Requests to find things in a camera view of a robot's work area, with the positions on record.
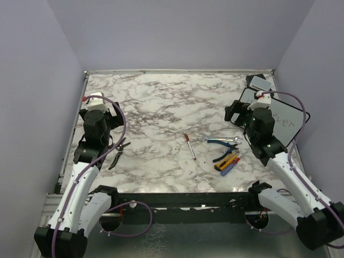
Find white red marker pen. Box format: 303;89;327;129
186;141;197;161

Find red marker cap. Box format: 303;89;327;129
184;134;190;142

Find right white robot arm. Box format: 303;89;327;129
224;100;343;250

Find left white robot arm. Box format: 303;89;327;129
34;98;126;257

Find black framed whiteboard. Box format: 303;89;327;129
239;87;311;148

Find yellow utility knife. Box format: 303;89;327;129
214;150;239;171

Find silver open-end wrench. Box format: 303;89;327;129
197;133;243;145

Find red blue screwdriver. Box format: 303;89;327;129
220;150;249;177

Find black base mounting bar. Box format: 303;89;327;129
87;182;277;225

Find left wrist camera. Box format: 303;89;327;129
85;91;108;112

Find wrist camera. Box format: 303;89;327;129
85;91;108;112
247;91;272;110

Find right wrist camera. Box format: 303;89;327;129
247;91;272;110

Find white network switch box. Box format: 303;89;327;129
249;76;271;91

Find blue handled pliers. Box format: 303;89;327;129
206;138;240;163

